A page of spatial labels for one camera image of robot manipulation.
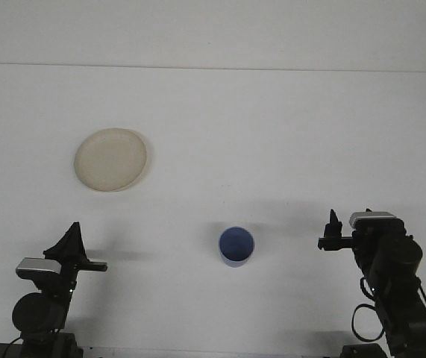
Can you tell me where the pale blue cup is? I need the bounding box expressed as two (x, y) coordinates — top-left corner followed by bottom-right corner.
(218, 225), (256, 269)

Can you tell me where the pale round plate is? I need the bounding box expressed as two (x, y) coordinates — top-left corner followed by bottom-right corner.
(73, 127), (151, 193)

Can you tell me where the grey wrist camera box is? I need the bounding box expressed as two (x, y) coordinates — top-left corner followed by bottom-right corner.
(15, 257), (63, 280)
(349, 211), (398, 230)

